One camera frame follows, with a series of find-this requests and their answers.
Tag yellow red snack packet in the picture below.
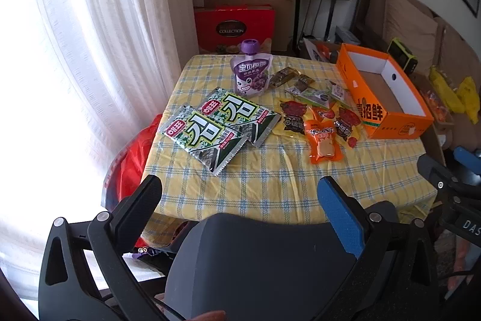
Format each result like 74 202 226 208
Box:
274 98 312 135

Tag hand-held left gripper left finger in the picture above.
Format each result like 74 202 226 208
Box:
38 174 163 321

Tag pile of orange candies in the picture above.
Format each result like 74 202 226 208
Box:
421 88 452 122

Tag tan sofa cushion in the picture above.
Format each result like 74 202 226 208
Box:
370 0 438 60
432 18 481 81

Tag orange cardboard box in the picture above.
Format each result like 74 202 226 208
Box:
335 43 434 139

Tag white bag orange handles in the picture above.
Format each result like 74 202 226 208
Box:
304 39 339 62

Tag person's left hand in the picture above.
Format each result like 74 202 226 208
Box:
155 292 227 321

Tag wooden coffee table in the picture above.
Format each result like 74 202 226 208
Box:
409 73 481 156

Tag red plastic bag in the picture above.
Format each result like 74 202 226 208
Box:
116 113 168 250

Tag green seaweed packet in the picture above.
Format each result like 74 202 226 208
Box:
161 105 252 177
199 86 282 148

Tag white sheer curtain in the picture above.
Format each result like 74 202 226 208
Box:
0 0 200 307

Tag orange snack packet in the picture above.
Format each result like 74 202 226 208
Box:
304 118 343 164

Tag yellow plastic bag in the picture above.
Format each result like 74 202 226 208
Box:
429 66 464 113
456 76 481 124

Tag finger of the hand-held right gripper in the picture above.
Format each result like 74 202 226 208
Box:
417 154 481 200
453 145 481 167

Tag wooden sofa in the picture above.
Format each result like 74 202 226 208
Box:
353 0 481 126

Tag brown cardboard box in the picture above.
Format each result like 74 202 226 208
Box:
203 0 296 51

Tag purple juice pouch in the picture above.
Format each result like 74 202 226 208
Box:
234 39 272 96

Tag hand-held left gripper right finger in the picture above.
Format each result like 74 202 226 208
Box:
317 176 440 321

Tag white appliance box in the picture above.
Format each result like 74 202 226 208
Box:
334 26 361 43

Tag green black device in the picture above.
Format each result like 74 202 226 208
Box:
387 38 418 73

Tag red gift box oval label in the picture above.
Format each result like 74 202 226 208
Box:
194 6 276 53

